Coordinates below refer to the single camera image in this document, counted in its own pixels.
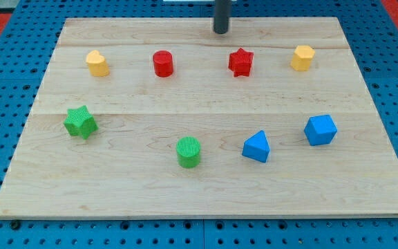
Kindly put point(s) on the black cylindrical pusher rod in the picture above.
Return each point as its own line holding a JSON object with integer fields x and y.
{"x": 222, "y": 13}

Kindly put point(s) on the red star block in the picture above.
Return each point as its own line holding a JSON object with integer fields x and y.
{"x": 240, "y": 62}

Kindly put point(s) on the red cylinder block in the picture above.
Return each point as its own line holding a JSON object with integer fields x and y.
{"x": 163, "y": 63}

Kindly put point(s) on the yellow hexagon block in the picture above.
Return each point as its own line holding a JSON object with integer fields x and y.
{"x": 302, "y": 58}

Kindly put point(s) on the light wooden board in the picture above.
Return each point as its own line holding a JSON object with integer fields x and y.
{"x": 128, "y": 169}

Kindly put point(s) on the yellow heart block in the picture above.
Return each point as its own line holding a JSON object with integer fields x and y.
{"x": 97, "y": 64}

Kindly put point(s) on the blue triangle block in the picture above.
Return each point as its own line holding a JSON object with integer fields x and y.
{"x": 257, "y": 147}

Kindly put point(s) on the green cylinder block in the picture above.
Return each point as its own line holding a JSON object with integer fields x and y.
{"x": 188, "y": 152}

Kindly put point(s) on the blue cube block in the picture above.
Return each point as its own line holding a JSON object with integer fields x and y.
{"x": 320, "y": 130}

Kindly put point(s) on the green star block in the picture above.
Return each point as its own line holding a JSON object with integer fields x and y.
{"x": 79, "y": 122}

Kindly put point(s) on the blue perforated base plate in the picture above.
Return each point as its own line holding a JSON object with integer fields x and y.
{"x": 26, "y": 46}

